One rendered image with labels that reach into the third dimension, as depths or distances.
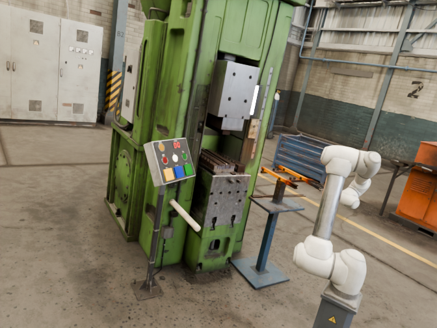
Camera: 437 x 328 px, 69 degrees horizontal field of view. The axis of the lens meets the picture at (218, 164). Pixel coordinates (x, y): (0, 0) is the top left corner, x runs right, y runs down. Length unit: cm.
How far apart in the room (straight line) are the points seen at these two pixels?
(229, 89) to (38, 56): 530
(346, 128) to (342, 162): 873
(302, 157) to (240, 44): 399
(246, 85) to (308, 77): 921
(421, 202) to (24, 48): 714
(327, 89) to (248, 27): 865
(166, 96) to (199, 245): 127
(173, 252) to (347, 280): 151
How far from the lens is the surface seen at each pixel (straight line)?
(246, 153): 284
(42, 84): 730
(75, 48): 736
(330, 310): 208
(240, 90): 247
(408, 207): 557
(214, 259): 291
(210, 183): 250
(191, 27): 240
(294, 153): 639
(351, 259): 194
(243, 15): 263
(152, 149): 203
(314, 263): 193
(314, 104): 1136
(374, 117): 1022
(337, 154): 194
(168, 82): 273
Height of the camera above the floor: 169
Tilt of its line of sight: 16 degrees down
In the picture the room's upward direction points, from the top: 11 degrees clockwise
